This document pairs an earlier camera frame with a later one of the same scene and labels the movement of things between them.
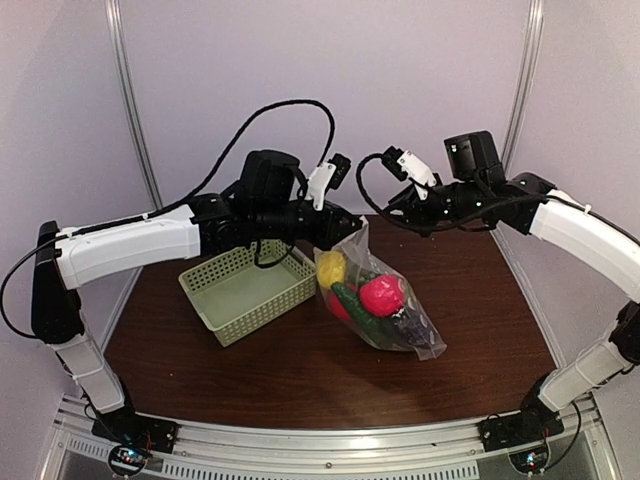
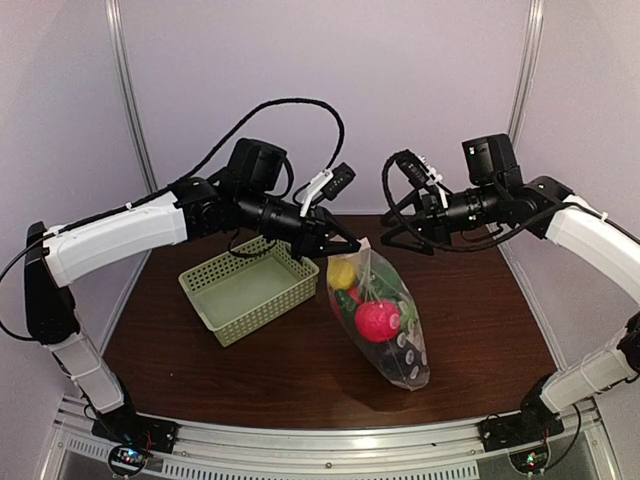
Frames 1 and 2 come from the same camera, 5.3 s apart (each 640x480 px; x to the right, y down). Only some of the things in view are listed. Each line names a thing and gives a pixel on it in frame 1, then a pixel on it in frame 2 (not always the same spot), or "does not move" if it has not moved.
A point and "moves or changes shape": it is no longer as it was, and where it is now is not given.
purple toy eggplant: [410, 324] -> [401, 359]
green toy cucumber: [350, 298] moves or changes shape
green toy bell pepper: [363, 276] -> [385, 285]
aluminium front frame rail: [442, 452] does not move
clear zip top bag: [366, 299] moves or changes shape
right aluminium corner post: [525, 86] does not move
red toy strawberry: [338, 308] -> [355, 295]
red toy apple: [383, 296] -> [378, 321]
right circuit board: [530, 461] does not move
